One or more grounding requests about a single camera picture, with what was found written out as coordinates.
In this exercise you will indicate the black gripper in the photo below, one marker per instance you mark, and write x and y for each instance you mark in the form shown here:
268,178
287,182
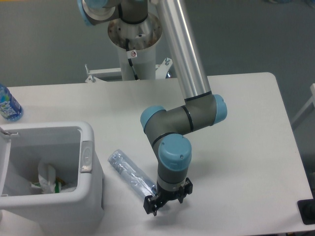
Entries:
153,203

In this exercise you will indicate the crushed clear plastic bottle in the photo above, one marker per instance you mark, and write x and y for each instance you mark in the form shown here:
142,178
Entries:
132,175

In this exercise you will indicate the white paper trash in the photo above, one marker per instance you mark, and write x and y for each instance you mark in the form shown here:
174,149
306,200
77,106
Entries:
49,183

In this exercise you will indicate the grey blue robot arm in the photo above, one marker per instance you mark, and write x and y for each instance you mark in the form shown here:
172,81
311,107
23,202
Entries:
166,130

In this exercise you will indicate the white plastic trash can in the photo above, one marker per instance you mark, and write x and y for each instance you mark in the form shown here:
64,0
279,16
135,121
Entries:
70,148

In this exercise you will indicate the black clamp at table edge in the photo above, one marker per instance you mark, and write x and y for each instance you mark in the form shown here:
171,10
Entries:
307,211

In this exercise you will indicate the blue labelled water bottle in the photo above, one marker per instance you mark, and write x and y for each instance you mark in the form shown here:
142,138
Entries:
10,109

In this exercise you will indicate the white pedestal base frame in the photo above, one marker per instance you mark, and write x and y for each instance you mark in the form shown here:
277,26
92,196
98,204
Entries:
163,71

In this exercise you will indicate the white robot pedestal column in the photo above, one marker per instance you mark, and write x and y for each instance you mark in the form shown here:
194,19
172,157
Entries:
136,46

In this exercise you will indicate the white frame at right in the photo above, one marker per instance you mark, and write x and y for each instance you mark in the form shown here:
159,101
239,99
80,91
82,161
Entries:
305,110

